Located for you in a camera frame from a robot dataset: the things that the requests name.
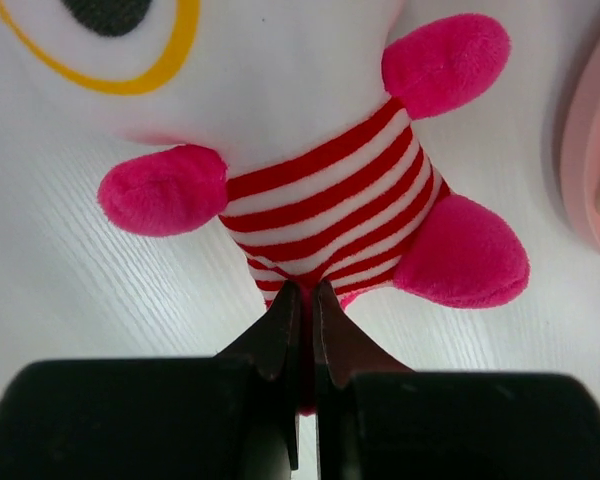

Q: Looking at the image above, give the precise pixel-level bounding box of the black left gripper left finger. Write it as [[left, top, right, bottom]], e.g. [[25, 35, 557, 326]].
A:
[[0, 284, 302, 479]]

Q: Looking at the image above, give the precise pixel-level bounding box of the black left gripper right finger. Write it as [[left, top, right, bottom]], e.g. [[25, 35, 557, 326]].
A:
[[312, 282, 600, 479]]

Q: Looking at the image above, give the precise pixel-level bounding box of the white pink glasses plush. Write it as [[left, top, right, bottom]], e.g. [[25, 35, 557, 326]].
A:
[[0, 0, 531, 416]]

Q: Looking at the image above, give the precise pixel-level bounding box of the pink three-tier shelf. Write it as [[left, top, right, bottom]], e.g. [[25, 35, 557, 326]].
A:
[[558, 21, 600, 253]]

